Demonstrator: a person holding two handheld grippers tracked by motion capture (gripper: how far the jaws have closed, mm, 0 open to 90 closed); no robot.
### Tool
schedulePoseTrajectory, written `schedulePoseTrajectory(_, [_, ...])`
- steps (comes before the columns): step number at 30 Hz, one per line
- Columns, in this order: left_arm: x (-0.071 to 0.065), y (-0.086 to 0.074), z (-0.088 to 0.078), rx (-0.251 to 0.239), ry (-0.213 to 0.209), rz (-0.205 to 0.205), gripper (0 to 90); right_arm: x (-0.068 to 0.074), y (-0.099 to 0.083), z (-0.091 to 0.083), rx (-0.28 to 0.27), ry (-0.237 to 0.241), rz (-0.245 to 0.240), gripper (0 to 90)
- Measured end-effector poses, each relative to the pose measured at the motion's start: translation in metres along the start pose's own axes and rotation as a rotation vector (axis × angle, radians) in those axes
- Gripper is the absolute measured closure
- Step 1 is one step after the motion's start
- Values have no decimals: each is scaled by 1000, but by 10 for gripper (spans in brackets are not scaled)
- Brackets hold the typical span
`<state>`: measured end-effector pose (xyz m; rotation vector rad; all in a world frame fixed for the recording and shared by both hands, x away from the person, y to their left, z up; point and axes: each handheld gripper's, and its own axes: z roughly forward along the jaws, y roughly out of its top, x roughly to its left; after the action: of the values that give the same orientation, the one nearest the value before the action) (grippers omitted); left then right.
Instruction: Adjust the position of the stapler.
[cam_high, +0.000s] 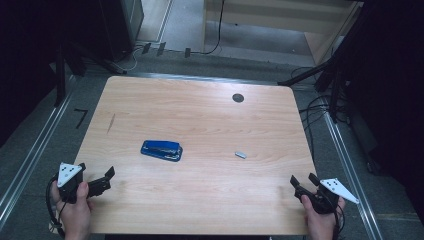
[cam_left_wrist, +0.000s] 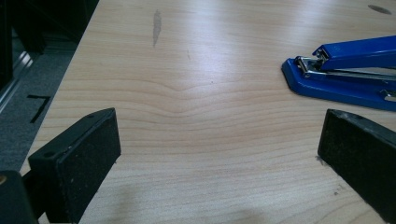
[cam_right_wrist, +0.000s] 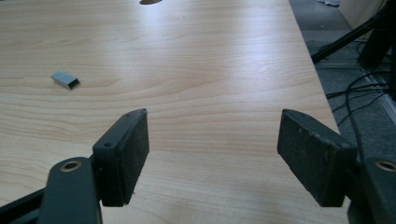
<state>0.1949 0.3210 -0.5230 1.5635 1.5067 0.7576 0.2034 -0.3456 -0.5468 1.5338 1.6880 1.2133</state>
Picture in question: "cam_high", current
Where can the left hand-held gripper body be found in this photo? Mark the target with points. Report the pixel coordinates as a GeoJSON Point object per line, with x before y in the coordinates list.
{"type": "Point", "coordinates": [68, 175]}

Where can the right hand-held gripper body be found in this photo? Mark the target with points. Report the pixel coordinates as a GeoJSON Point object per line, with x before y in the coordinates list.
{"type": "Point", "coordinates": [335, 188]}

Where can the silver staple strip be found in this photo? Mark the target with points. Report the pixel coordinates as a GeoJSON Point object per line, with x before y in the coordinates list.
{"type": "Point", "coordinates": [240, 155]}

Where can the blue stapler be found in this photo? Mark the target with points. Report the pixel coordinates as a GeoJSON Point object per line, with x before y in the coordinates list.
{"type": "Point", "coordinates": [161, 150]}

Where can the person's left hand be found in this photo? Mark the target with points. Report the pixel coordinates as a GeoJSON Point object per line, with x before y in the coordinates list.
{"type": "Point", "coordinates": [76, 216]}

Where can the person's right hand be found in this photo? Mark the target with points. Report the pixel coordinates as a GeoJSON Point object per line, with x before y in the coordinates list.
{"type": "Point", "coordinates": [320, 226]}

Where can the black metal stand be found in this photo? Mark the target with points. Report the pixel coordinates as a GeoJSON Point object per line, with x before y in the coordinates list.
{"type": "Point", "coordinates": [60, 83]}
{"type": "Point", "coordinates": [334, 96]}

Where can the round dark table grommet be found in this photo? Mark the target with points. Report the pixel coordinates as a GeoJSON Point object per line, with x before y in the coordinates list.
{"type": "Point", "coordinates": [238, 98]}

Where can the black curtain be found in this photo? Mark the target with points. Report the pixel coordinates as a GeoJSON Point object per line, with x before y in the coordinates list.
{"type": "Point", "coordinates": [393, 83]}
{"type": "Point", "coordinates": [26, 50]}

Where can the dark cabinet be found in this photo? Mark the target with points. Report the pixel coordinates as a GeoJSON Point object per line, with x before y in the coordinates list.
{"type": "Point", "coordinates": [126, 23]}

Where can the light wooden furniture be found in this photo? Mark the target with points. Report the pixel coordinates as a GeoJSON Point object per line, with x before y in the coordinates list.
{"type": "Point", "coordinates": [266, 13]}

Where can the metal floor rail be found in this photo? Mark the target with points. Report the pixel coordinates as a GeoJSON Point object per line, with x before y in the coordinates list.
{"type": "Point", "coordinates": [346, 170]}
{"type": "Point", "coordinates": [200, 78]}
{"type": "Point", "coordinates": [33, 156]}

